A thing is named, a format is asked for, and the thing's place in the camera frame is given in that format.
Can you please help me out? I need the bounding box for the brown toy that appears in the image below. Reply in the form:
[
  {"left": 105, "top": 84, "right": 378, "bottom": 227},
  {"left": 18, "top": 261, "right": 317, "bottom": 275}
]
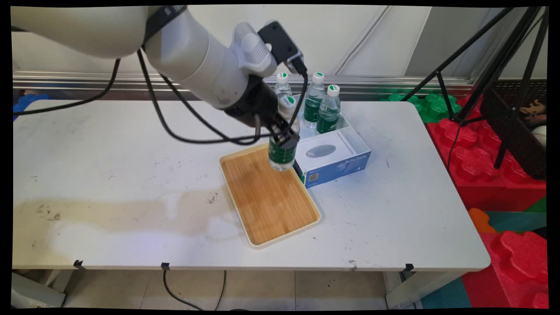
[{"left": 520, "top": 99, "right": 548, "bottom": 127}]

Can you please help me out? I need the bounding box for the green foam block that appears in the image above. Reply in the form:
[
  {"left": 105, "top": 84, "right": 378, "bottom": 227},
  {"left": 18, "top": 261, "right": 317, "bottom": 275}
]
[{"left": 380, "top": 91, "right": 462, "bottom": 124}]

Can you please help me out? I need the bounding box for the black mesh basket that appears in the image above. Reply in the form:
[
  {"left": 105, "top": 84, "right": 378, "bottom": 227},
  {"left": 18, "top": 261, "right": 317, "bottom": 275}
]
[{"left": 480, "top": 80, "right": 548, "bottom": 180}]

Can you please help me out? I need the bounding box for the white baseball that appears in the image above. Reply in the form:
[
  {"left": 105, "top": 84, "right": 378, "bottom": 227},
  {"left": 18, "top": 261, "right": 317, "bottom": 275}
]
[{"left": 531, "top": 126, "right": 548, "bottom": 147}]

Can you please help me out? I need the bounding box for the white table leg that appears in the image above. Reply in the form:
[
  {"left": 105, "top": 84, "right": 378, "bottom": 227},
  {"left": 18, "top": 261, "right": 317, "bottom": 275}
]
[{"left": 384, "top": 270, "right": 466, "bottom": 309}]

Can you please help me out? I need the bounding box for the green label water bottle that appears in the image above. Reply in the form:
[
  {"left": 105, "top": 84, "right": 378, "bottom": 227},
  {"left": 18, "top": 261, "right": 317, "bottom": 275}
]
[
  {"left": 274, "top": 73, "right": 293, "bottom": 99},
  {"left": 268, "top": 95, "right": 301, "bottom": 172},
  {"left": 316, "top": 84, "right": 341, "bottom": 134},
  {"left": 303, "top": 72, "right": 326, "bottom": 130}
]

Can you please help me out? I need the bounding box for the black looping camera cable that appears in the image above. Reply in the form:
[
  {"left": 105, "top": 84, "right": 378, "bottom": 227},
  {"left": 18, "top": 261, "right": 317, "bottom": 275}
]
[{"left": 137, "top": 49, "right": 309, "bottom": 146}]

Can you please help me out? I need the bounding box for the small red foam block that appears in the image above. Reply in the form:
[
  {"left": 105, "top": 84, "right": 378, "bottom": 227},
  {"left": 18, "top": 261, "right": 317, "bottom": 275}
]
[{"left": 462, "top": 231, "right": 550, "bottom": 309}]

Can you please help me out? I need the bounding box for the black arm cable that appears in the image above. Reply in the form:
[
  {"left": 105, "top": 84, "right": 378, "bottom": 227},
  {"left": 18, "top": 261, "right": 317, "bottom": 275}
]
[{"left": 12, "top": 58, "right": 122, "bottom": 116}]

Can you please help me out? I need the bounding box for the metal wall rail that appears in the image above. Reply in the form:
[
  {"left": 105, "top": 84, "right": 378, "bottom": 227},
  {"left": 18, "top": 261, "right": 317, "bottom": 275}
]
[{"left": 12, "top": 70, "right": 476, "bottom": 95}]

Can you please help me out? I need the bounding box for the large red foam block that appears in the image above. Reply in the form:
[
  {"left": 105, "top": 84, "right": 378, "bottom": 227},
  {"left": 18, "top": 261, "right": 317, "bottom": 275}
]
[{"left": 426, "top": 94, "right": 547, "bottom": 211}]

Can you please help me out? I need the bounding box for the black tripod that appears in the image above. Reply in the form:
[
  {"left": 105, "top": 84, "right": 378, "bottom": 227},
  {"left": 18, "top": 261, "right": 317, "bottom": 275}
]
[{"left": 400, "top": 6, "right": 550, "bottom": 169}]

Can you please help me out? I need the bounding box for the orange foam piece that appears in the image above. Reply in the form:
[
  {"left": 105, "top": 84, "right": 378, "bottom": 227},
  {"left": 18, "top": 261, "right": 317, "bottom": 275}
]
[{"left": 468, "top": 207, "right": 497, "bottom": 234}]

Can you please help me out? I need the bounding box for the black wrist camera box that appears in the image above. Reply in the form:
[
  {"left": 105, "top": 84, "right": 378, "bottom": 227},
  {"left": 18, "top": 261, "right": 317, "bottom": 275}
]
[{"left": 257, "top": 21, "right": 306, "bottom": 67}]

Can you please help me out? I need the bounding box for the teal foam mat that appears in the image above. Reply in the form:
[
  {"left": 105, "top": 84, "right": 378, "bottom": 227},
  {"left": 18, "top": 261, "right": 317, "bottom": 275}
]
[{"left": 485, "top": 211, "right": 548, "bottom": 239}]

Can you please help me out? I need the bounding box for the blue foam piece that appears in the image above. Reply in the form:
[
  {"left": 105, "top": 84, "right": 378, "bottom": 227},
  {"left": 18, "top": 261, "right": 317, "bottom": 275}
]
[{"left": 13, "top": 93, "right": 50, "bottom": 121}]

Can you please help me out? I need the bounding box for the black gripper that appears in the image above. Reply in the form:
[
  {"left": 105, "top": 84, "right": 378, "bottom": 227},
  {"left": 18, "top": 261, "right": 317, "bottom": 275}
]
[{"left": 224, "top": 76, "right": 301, "bottom": 150}]

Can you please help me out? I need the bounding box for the black floor cable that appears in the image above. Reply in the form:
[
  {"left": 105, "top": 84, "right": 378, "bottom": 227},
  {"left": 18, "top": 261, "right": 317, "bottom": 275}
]
[{"left": 163, "top": 269, "right": 228, "bottom": 312}]

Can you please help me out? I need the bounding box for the blue white cardboard box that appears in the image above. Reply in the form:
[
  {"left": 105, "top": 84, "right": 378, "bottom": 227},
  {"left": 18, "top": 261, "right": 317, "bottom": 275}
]
[{"left": 292, "top": 94, "right": 372, "bottom": 189}]

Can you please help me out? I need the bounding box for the wooden tray with cream rim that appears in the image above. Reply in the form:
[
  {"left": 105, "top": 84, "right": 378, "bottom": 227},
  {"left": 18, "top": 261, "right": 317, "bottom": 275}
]
[{"left": 219, "top": 142, "right": 321, "bottom": 250}]

